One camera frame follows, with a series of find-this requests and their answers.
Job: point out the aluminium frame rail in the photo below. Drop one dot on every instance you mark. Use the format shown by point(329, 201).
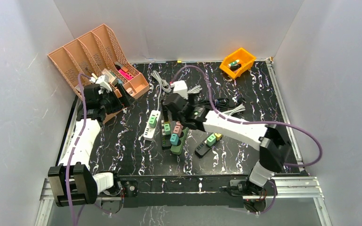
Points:
point(159, 190)

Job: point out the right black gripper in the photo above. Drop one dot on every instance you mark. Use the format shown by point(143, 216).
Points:
point(191, 100)

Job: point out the white power strip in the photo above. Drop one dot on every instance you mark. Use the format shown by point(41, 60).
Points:
point(149, 133)

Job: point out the black power strip with USB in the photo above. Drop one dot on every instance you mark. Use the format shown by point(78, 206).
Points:
point(202, 149)

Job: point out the pink plug adapter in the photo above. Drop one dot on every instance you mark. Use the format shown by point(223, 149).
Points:
point(178, 129)

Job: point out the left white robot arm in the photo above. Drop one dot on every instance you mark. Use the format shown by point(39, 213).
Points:
point(71, 180)

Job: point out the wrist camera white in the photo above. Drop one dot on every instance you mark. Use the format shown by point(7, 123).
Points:
point(181, 88)
point(102, 81)

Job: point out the dark green power strip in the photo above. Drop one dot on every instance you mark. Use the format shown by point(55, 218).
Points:
point(177, 150)

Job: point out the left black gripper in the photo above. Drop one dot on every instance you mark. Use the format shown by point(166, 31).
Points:
point(119, 100)

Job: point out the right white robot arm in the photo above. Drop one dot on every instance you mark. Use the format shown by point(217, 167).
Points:
point(271, 140)

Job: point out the orange plastic bin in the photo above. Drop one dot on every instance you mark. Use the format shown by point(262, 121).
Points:
point(235, 64)

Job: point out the mint green plug adapter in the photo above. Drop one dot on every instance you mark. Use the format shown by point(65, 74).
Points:
point(152, 121)

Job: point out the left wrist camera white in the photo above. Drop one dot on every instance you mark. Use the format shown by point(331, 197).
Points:
point(102, 81)

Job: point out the peach desk file organizer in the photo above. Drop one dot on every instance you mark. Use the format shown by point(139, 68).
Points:
point(95, 52)

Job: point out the teal plug adapter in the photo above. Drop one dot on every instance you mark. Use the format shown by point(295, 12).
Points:
point(174, 139)

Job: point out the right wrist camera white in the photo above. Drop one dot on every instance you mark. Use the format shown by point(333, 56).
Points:
point(181, 88)

